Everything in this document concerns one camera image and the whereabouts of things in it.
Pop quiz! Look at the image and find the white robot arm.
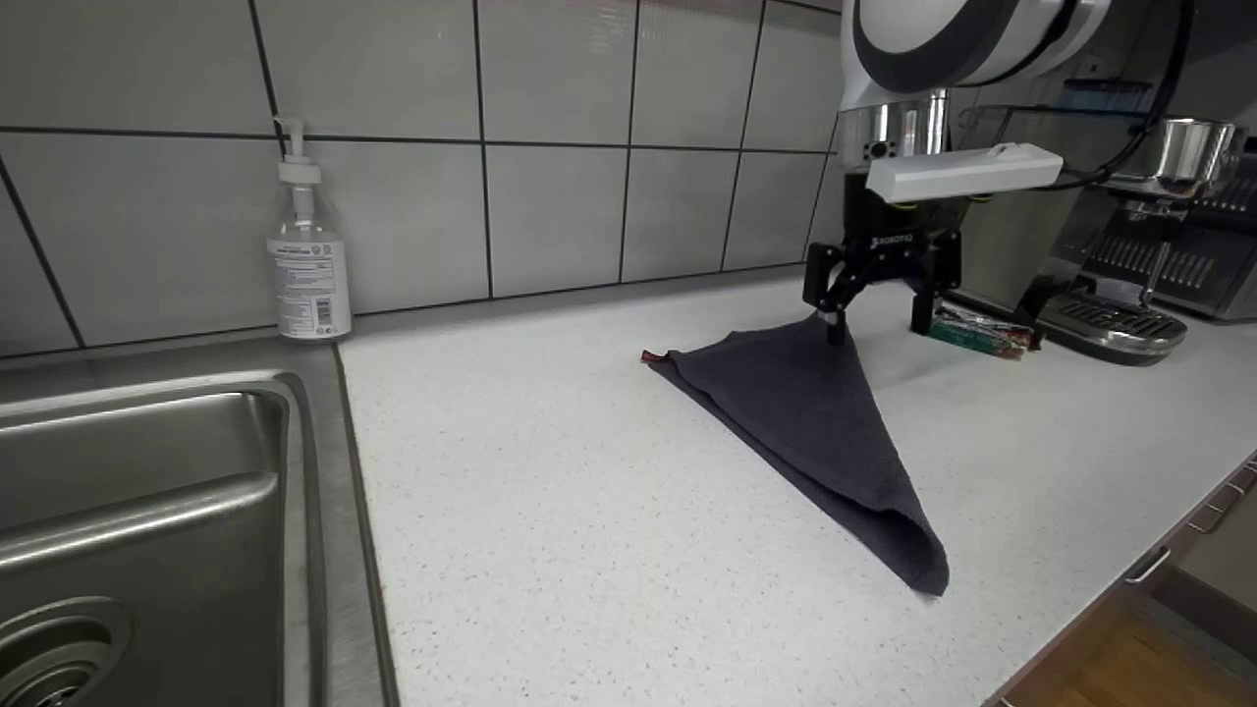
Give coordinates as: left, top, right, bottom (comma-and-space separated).
800, 0, 1128, 349

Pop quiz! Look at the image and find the stainless steel sink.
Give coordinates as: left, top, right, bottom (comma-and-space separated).
0, 343, 402, 707

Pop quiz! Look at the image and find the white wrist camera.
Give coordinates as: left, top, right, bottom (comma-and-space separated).
868, 140, 1066, 204

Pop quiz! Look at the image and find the silver drawer handle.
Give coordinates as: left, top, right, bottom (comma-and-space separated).
1124, 547, 1175, 586

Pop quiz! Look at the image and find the silver espresso machine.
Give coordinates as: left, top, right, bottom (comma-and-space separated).
917, 102, 1257, 369

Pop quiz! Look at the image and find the clear soap pump bottle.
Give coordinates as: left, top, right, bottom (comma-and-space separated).
269, 122, 352, 343

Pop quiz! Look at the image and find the green snack packet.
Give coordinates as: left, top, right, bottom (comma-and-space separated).
925, 313, 1016, 357

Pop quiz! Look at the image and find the dark grey towel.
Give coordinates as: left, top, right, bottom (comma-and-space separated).
640, 318, 951, 598

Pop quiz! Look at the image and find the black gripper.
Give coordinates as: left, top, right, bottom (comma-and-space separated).
800, 171, 968, 343

